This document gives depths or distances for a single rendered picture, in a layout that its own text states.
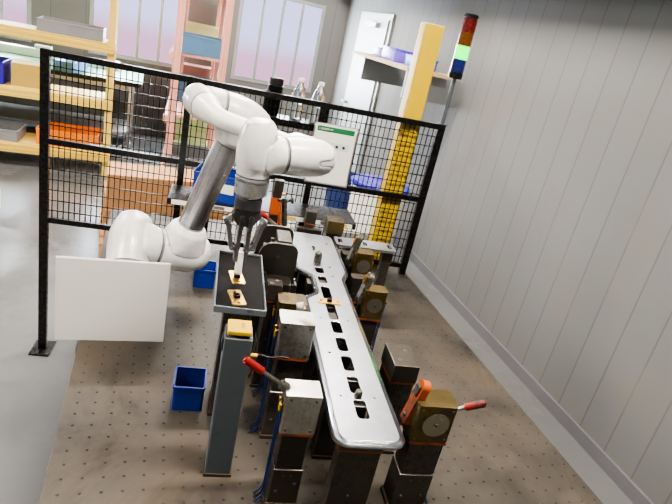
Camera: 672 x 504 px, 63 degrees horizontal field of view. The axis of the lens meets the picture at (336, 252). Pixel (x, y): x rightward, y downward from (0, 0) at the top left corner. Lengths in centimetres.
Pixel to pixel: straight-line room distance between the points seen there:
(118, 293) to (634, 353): 254
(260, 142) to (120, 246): 89
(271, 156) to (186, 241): 83
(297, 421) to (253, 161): 67
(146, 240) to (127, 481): 93
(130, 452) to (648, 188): 273
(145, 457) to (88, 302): 64
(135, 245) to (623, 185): 255
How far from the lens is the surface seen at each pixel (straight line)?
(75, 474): 168
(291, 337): 158
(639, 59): 358
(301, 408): 140
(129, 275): 203
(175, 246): 223
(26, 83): 626
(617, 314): 339
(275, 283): 178
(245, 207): 152
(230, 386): 147
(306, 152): 152
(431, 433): 153
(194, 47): 560
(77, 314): 212
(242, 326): 141
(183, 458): 171
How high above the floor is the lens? 188
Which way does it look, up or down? 21 degrees down
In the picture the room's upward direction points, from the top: 13 degrees clockwise
